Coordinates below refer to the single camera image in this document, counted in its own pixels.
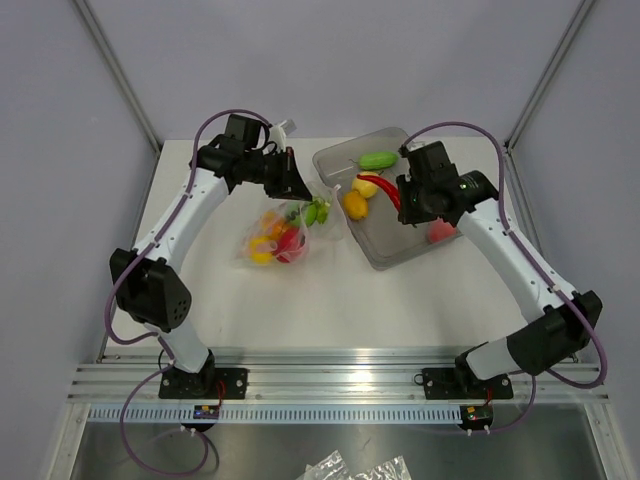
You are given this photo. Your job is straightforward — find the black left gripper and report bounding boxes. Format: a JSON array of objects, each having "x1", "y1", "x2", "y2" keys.
[{"x1": 243, "y1": 146, "x2": 312, "y2": 201}]

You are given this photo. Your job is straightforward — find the red chili pepper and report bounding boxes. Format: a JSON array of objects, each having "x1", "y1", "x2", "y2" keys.
[{"x1": 361, "y1": 174, "x2": 399, "y2": 211}]

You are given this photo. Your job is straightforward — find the green celery bunch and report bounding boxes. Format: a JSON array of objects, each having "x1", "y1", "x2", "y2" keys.
[{"x1": 312, "y1": 197, "x2": 333, "y2": 225}]

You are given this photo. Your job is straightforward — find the orange yellow mango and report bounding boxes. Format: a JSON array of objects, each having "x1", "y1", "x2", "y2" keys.
[{"x1": 260, "y1": 210, "x2": 291, "y2": 240}]

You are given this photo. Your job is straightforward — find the clear zip top bag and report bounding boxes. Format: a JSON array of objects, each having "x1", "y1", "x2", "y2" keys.
[{"x1": 233, "y1": 182, "x2": 344, "y2": 268}]

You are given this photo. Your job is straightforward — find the red bell pepper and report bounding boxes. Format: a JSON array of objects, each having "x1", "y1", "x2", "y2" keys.
[{"x1": 274, "y1": 228, "x2": 306, "y2": 264}]

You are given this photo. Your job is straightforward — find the yellow bell pepper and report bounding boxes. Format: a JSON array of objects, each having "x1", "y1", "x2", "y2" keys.
[{"x1": 249, "y1": 236, "x2": 274, "y2": 265}]

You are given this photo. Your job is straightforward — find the green toy watermelon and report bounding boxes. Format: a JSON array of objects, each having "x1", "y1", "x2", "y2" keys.
[{"x1": 285, "y1": 203, "x2": 319, "y2": 228}]

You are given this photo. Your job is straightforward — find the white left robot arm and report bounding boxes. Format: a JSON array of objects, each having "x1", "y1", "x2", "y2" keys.
[{"x1": 107, "y1": 109, "x2": 312, "y2": 398}]

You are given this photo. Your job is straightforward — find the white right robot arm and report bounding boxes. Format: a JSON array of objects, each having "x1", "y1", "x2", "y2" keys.
[{"x1": 396, "y1": 141, "x2": 602, "y2": 396}]

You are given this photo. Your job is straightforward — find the clear plastic food bin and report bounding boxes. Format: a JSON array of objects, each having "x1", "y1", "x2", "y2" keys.
[{"x1": 311, "y1": 127, "x2": 466, "y2": 272}]

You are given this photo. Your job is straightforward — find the crumpled clear plastic bag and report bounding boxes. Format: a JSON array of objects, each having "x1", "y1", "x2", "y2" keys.
[{"x1": 300, "y1": 450, "x2": 351, "y2": 480}]

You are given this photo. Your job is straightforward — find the pink peach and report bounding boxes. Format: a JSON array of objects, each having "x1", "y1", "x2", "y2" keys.
[{"x1": 426, "y1": 219, "x2": 457, "y2": 244}]

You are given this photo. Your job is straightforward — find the orange tangerine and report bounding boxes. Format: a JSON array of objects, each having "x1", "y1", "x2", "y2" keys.
[{"x1": 342, "y1": 190, "x2": 369, "y2": 221}]

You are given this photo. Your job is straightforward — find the green chayote gourd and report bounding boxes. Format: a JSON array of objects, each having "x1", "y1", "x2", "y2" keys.
[{"x1": 357, "y1": 151, "x2": 398, "y2": 171}]

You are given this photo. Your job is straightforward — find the right small circuit board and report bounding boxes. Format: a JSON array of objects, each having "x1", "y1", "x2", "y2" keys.
[{"x1": 464, "y1": 405, "x2": 493, "y2": 423}]

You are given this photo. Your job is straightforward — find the small circuit board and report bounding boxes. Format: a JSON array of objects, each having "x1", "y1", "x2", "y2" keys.
[
  {"x1": 464, "y1": 405, "x2": 493, "y2": 423},
  {"x1": 194, "y1": 405, "x2": 220, "y2": 419}
]

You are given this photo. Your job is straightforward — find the left small circuit board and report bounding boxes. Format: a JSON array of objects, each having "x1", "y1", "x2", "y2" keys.
[{"x1": 194, "y1": 405, "x2": 220, "y2": 419}]

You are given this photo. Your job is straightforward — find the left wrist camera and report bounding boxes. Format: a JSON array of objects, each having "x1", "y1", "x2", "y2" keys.
[{"x1": 269, "y1": 119, "x2": 297, "y2": 151}]

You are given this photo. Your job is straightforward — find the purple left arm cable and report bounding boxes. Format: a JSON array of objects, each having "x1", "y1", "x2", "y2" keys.
[{"x1": 102, "y1": 109, "x2": 274, "y2": 475}]

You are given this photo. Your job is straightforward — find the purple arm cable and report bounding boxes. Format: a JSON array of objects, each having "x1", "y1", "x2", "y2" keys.
[
  {"x1": 102, "y1": 109, "x2": 274, "y2": 475},
  {"x1": 404, "y1": 120, "x2": 609, "y2": 434}
]

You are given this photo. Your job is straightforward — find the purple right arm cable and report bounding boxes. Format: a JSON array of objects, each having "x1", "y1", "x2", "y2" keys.
[{"x1": 404, "y1": 120, "x2": 609, "y2": 434}]

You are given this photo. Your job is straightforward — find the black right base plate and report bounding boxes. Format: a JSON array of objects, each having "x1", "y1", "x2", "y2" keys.
[{"x1": 419, "y1": 367, "x2": 514, "y2": 400}]

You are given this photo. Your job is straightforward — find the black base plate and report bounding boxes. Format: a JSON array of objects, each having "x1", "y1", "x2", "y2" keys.
[
  {"x1": 419, "y1": 367, "x2": 514, "y2": 400},
  {"x1": 158, "y1": 367, "x2": 249, "y2": 400}
]

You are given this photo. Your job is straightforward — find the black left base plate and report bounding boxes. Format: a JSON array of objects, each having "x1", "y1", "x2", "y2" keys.
[{"x1": 158, "y1": 367, "x2": 249, "y2": 400}]

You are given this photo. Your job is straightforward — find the aluminium mounting rail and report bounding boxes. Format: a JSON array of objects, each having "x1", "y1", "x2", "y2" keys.
[{"x1": 67, "y1": 344, "x2": 611, "y2": 405}]

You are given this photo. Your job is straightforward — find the left aluminium frame post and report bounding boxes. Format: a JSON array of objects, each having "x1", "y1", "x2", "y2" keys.
[{"x1": 70, "y1": 0, "x2": 163, "y2": 157}]

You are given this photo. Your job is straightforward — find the aluminium frame post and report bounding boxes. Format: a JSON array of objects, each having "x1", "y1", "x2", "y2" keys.
[
  {"x1": 70, "y1": 0, "x2": 163, "y2": 157},
  {"x1": 504, "y1": 0, "x2": 599, "y2": 153}
]

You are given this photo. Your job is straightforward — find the right aluminium frame post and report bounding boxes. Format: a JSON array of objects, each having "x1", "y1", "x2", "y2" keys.
[{"x1": 504, "y1": 0, "x2": 599, "y2": 153}]

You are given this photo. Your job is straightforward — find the white slotted cable duct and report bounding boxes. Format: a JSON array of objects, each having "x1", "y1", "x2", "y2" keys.
[{"x1": 88, "y1": 404, "x2": 462, "y2": 425}]

